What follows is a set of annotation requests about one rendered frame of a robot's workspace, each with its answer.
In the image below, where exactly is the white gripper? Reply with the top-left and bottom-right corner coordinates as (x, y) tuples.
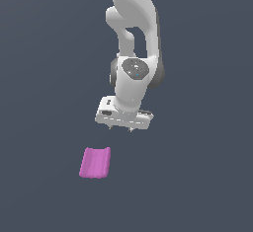
(94, 95), (155, 133)

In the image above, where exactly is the pink curved block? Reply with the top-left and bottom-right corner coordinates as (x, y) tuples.
(78, 146), (112, 180)

